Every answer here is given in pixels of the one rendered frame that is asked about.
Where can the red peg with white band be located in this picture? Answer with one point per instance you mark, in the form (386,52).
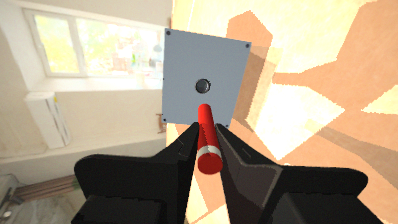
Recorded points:
(209,160)

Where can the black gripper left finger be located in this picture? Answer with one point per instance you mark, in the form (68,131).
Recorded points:
(166,176)

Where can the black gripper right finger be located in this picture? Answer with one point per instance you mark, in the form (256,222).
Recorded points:
(253,183)

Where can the grey sloped panel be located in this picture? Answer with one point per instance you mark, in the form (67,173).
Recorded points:
(201,69)

